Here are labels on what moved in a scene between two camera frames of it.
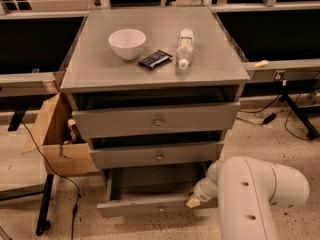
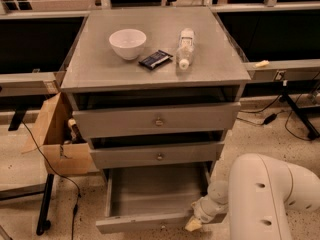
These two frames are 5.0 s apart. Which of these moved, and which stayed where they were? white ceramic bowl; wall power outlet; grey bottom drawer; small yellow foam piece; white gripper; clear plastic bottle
Moved: white gripper; grey bottom drawer
Stayed: clear plastic bottle; white ceramic bowl; wall power outlet; small yellow foam piece
